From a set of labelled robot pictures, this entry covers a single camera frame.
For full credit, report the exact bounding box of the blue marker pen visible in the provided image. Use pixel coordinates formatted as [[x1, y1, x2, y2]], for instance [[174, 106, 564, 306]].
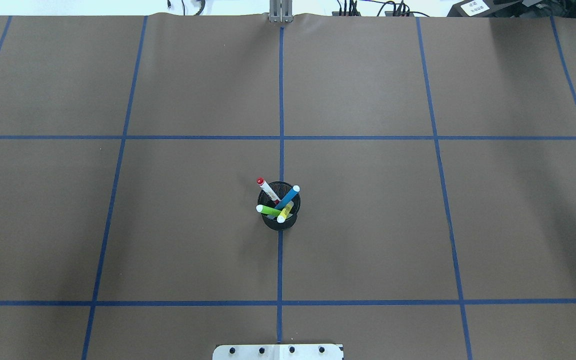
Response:
[[274, 185, 301, 210]]

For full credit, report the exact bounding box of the red capped white marker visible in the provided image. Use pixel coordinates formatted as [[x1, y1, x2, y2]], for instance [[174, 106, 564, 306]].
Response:
[[256, 177, 281, 205]]

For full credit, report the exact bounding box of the black mesh pen cup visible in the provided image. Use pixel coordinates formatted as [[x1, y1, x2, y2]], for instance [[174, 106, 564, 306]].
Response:
[[257, 181, 301, 231]]

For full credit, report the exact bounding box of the green highlighter pen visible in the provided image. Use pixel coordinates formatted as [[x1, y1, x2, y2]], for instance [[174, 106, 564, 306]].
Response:
[[255, 204, 281, 217]]

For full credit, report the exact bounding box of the yellow highlighter pen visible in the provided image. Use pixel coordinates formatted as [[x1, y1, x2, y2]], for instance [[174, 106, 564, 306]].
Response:
[[276, 201, 294, 224]]

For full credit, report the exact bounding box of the brown paper table cover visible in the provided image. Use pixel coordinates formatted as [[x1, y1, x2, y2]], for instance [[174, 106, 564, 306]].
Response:
[[0, 13, 576, 360]]

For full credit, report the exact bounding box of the black device with label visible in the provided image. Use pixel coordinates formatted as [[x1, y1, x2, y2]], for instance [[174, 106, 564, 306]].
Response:
[[446, 0, 505, 18]]

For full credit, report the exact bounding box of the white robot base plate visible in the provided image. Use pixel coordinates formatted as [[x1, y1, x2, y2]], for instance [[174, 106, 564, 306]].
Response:
[[212, 343, 345, 360]]

